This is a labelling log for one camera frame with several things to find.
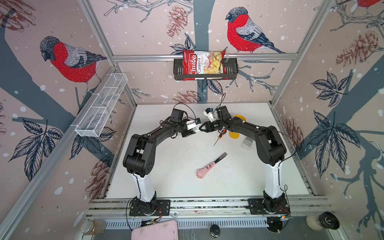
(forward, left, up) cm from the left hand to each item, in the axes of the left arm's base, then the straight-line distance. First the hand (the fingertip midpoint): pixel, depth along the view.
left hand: (192, 126), depth 94 cm
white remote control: (-2, -3, 0) cm, 4 cm away
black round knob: (-53, -10, 0) cm, 54 cm away
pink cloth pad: (-53, +12, -8) cm, 55 cm away
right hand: (-1, -5, -3) cm, 6 cm away
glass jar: (-51, +42, -2) cm, 66 cm away
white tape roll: (-51, -55, +2) cm, 75 cm away
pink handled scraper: (-27, -5, -8) cm, 29 cm away
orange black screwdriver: (0, -21, -9) cm, 23 cm away
